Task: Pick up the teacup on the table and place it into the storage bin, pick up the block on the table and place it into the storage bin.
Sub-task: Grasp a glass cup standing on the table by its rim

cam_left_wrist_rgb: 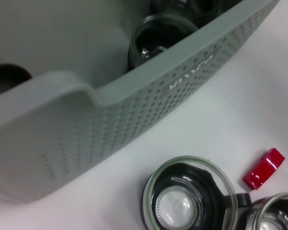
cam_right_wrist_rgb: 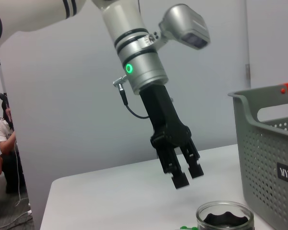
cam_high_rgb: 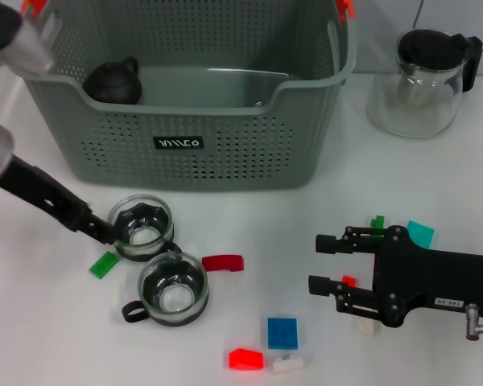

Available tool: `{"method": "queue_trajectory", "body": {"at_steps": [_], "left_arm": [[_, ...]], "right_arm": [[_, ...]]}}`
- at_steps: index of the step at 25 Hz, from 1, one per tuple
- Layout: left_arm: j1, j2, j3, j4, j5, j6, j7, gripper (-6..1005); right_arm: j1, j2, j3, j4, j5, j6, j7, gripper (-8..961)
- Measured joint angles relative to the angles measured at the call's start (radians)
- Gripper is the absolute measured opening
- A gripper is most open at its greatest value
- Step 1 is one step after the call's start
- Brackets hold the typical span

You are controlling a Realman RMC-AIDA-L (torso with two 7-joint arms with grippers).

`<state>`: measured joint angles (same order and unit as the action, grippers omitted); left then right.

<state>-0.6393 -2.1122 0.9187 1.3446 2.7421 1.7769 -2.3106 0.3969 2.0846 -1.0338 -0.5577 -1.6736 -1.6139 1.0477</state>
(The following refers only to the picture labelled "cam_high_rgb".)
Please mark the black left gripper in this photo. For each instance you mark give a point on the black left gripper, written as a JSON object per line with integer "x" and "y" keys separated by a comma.
{"x": 44, "y": 193}

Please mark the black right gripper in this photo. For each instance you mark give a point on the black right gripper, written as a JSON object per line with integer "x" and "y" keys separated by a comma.
{"x": 426, "y": 277}

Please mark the small red square brick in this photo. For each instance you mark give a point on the small red square brick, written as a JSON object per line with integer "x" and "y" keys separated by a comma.
{"x": 349, "y": 280}

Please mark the thin green plate brick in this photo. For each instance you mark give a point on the thin green plate brick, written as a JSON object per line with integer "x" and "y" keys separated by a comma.
{"x": 104, "y": 265}

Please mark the grey perforated storage bin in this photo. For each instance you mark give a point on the grey perforated storage bin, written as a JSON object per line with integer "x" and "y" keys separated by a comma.
{"x": 225, "y": 153}

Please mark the orange bin clip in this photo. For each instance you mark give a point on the orange bin clip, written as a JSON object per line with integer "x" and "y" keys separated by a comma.
{"x": 36, "y": 6}
{"x": 345, "y": 9}

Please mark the chunky white brick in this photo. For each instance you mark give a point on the chunky white brick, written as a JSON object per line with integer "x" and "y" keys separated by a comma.
{"x": 366, "y": 329}

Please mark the chunky green brick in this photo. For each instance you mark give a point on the chunky green brick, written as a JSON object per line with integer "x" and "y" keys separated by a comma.
{"x": 378, "y": 221}

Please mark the blue square plate brick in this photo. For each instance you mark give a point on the blue square plate brick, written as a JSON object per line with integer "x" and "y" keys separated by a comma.
{"x": 282, "y": 333}

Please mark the teal square plate brick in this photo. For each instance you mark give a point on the teal square plate brick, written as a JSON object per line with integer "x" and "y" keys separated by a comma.
{"x": 422, "y": 233}

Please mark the flat white brick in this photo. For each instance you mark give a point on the flat white brick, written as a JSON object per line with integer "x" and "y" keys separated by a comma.
{"x": 290, "y": 365}

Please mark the dark red curved brick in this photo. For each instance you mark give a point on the dark red curved brick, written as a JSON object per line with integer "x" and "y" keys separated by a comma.
{"x": 223, "y": 263}

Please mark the bright red slope brick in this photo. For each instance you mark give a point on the bright red slope brick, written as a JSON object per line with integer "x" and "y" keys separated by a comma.
{"x": 245, "y": 358}

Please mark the silver angled gripper plug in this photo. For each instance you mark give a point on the silver angled gripper plug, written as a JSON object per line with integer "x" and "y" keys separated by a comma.
{"x": 473, "y": 321}

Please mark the dark clay teapot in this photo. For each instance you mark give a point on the dark clay teapot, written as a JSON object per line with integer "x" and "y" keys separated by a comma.
{"x": 112, "y": 84}

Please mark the glass pitcher black lid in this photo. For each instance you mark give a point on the glass pitcher black lid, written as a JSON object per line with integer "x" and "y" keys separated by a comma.
{"x": 414, "y": 112}

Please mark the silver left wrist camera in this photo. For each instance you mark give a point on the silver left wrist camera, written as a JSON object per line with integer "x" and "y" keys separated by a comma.
{"x": 24, "y": 44}

